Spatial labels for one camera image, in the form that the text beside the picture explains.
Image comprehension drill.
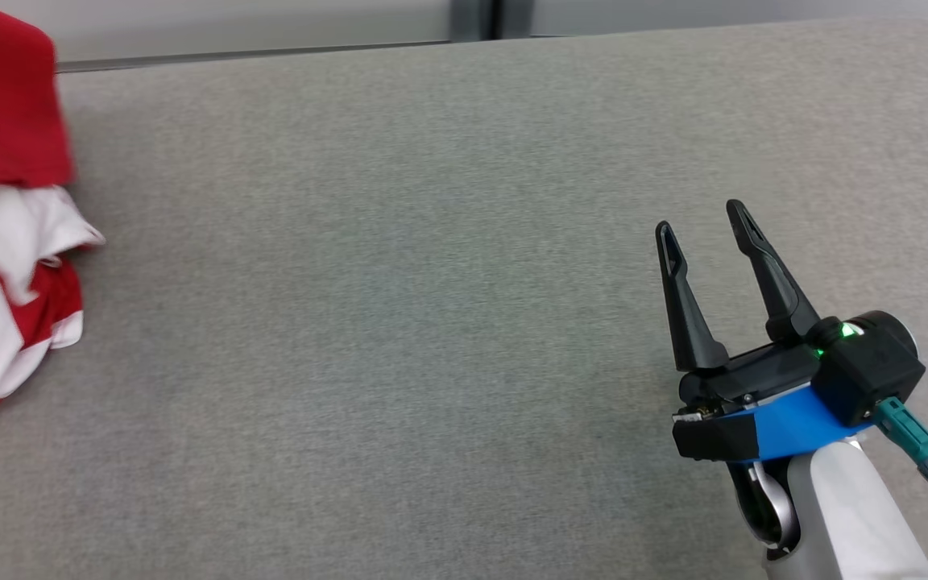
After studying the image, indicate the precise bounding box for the black cable teal plug right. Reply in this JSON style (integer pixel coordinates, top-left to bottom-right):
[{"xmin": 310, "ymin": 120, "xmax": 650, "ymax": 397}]
[{"xmin": 873, "ymin": 397, "xmax": 928, "ymax": 569}]

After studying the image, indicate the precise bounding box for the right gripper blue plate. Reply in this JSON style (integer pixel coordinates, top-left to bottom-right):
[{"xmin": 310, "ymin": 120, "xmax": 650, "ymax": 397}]
[{"xmin": 656, "ymin": 200, "xmax": 876, "ymax": 464}]

